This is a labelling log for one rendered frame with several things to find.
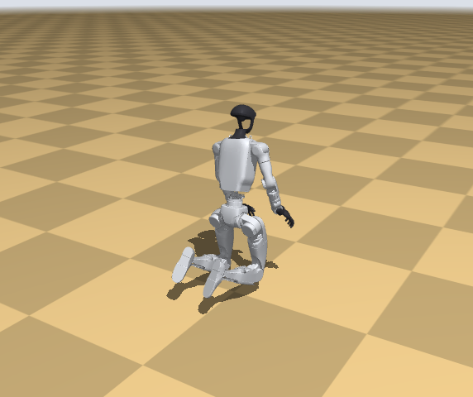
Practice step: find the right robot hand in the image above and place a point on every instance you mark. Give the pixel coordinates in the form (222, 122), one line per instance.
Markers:
(284, 212)

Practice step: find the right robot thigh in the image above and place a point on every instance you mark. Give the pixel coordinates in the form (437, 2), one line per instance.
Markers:
(254, 228)

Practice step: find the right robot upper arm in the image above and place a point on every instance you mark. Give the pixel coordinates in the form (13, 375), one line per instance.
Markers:
(261, 151)

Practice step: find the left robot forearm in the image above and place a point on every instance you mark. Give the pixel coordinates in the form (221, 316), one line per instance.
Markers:
(226, 192)

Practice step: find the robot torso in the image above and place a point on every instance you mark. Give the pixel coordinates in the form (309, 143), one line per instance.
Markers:
(236, 172)

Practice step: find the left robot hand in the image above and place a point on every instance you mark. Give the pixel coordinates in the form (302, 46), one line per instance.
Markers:
(250, 209)

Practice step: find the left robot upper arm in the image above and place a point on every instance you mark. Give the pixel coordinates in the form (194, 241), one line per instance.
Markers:
(216, 148)

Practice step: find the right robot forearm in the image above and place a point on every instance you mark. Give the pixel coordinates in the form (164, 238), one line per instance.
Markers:
(274, 197)

